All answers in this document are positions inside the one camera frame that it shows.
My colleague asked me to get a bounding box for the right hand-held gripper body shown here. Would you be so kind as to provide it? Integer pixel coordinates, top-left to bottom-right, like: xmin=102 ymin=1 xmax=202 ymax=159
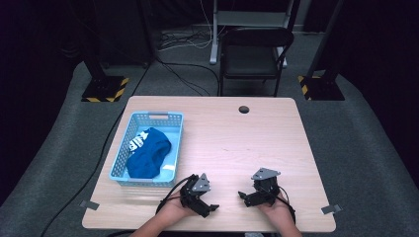
xmin=250 ymin=167 xmax=282 ymax=206

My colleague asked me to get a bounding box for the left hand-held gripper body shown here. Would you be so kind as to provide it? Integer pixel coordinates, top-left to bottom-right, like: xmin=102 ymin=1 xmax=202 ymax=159
xmin=179 ymin=173 xmax=211 ymax=207

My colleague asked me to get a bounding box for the blue garment with white print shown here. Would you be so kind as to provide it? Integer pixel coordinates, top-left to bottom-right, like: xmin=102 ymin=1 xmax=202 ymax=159
xmin=126 ymin=126 xmax=173 ymax=180

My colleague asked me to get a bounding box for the light blue plastic basket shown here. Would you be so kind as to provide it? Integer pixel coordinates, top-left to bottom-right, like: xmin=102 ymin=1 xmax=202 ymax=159
xmin=108 ymin=111 xmax=185 ymax=189

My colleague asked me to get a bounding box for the person's left hand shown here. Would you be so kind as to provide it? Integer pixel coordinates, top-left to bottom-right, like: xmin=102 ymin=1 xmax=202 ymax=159
xmin=160 ymin=197 xmax=199 ymax=221

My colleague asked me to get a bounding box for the person's right hand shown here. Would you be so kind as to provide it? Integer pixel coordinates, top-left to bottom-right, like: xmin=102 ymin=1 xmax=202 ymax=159
xmin=258 ymin=193 xmax=294 ymax=225

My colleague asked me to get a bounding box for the grey tape tab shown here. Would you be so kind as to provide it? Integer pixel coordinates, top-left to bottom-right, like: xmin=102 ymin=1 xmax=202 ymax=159
xmin=78 ymin=199 xmax=101 ymax=211
xmin=320 ymin=203 xmax=344 ymax=215

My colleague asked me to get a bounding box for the black stand with striped base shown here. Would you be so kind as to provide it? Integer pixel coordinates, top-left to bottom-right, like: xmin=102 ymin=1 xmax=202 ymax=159
xmin=80 ymin=0 xmax=130 ymax=104
xmin=297 ymin=0 xmax=346 ymax=102

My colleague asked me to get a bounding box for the black folding chair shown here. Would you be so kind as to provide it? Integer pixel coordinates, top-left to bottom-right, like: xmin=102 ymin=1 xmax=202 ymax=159
xmin=218 ymin=26 xmax=295 ymax=98

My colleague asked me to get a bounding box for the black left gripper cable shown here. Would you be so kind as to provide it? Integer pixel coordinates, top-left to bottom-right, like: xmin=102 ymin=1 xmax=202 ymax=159
xmin=154 ymin=175 xmax=196 ymax=215

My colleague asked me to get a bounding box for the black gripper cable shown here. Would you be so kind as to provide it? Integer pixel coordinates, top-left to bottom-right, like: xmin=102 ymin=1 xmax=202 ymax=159
xmin=154 ymin=175 xmax=196 ymax=215
xmin=277 ymin=185 xmax=296 ymax=225

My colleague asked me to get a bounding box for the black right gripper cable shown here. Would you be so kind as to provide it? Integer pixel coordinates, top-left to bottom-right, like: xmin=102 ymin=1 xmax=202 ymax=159
xmin=277 ymin=185 xmax=296 ymax=225

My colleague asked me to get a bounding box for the long black floor cable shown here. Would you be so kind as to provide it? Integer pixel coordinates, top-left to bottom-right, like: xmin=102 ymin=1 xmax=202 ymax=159
xmin=40 ymin=63 xmax=153 ymax=237

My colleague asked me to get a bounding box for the white metal stand frame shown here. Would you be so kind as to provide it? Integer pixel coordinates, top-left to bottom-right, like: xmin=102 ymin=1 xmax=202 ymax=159
xmin=209 ymin=0 xmax=295 ymax=69

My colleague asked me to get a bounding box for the bundle of floor cables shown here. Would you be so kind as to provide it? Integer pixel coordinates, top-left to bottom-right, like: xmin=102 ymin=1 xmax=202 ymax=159
xmin=157 ymin=29 xmax=215 ymax=52

